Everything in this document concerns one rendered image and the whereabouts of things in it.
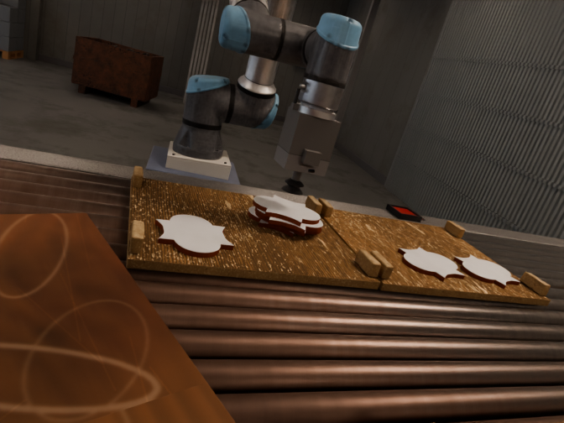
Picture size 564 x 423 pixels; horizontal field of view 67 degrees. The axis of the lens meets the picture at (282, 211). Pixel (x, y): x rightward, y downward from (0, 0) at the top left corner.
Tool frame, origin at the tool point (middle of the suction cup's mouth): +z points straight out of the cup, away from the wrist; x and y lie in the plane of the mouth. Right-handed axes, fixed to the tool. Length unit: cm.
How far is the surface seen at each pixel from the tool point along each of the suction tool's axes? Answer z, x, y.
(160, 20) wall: -33, 884, 32
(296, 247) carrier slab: 7.4, -9.3, -0.3
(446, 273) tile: 6.4, -16.0, 28.9
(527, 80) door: -67, 241, 310
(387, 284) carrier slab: 7.7, -19.9, 12.9
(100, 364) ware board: -3, -50, -32
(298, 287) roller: 9.8, -19.0, -3.0
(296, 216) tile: 3.5, -4.0, 0.5
